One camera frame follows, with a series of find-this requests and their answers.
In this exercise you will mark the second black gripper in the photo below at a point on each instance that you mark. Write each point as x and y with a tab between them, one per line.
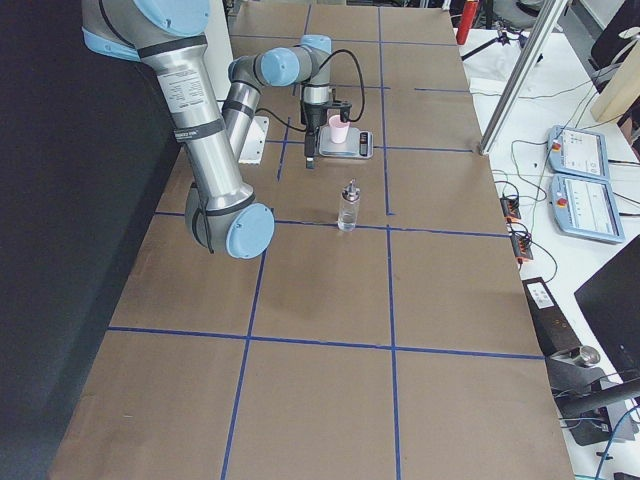
312	116

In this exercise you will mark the pink paper cup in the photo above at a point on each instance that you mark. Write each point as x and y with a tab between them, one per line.
338	129

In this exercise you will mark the glass sauce bottle metal spout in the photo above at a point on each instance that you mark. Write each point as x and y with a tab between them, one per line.
349	206

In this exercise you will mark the second grey blue robot arm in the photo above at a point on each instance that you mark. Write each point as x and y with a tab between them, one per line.
169	36

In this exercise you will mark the digital kitchen scale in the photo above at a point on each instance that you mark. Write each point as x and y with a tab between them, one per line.
358	144

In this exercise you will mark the red cylinder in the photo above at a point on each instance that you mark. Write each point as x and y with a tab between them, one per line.
466	21

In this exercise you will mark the orange black terminal block far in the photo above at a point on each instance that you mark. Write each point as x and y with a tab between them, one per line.
510	208

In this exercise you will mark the orange black terminal block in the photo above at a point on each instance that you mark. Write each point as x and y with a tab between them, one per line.
510	208
521	241

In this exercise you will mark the black tripod rod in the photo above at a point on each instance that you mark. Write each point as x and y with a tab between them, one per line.
503	37

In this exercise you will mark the orange black terminal block near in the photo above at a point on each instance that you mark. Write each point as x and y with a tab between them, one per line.
521	241

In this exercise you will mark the blue teach pendant far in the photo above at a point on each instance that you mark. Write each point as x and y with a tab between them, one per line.
578	152

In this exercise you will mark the blue teach pendant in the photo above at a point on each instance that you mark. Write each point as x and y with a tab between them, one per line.
578	152
585	208

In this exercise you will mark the blue teach pendant near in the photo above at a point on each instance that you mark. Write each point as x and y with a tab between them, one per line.
585	208

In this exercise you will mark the black box with label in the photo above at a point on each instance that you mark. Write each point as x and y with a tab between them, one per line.
553	331

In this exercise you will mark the wooden board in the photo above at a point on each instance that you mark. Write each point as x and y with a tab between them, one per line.
621	91

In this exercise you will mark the black office chair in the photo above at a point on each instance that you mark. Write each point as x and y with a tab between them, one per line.
609	43

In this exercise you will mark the black monitor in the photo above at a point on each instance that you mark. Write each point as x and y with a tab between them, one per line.
609	302

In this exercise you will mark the metal knob on stand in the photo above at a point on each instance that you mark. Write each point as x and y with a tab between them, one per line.
585	356

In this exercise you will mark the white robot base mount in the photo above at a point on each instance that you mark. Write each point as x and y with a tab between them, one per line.
255	141

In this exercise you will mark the aluminium frame post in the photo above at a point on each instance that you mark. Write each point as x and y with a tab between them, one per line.
547	19

